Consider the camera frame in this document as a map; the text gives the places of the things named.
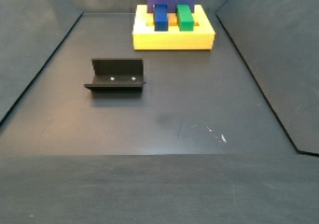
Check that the yellow board base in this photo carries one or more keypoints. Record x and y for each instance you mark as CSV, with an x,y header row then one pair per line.
x,y
148,39

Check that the green bar block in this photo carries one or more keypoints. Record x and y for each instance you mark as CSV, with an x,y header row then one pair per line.
x,y
184,18

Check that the blue bar block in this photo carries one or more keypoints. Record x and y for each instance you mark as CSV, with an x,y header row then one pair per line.
x,y
160,18

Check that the purple cross block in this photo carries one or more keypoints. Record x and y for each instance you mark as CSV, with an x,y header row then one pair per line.
x,y
171,4

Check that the black angle bracket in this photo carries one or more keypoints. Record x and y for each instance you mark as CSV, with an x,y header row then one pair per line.
x,y
116,74

